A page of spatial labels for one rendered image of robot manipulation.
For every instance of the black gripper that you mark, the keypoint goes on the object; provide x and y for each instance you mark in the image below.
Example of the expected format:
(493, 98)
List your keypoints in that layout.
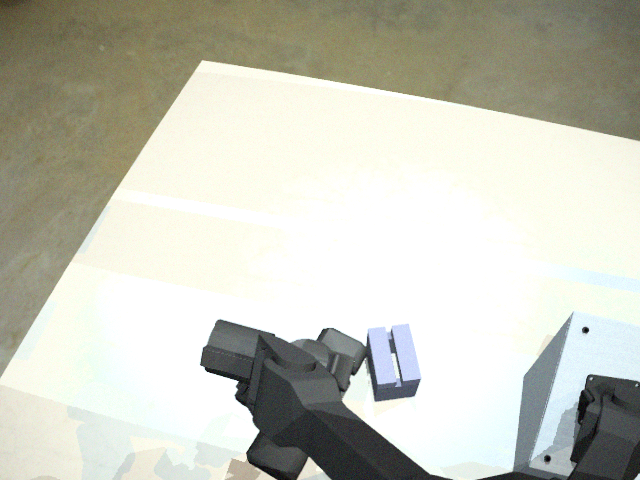
(286, 463)

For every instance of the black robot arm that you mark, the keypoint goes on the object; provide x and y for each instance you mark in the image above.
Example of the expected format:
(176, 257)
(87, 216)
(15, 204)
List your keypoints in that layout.
(292, 390)

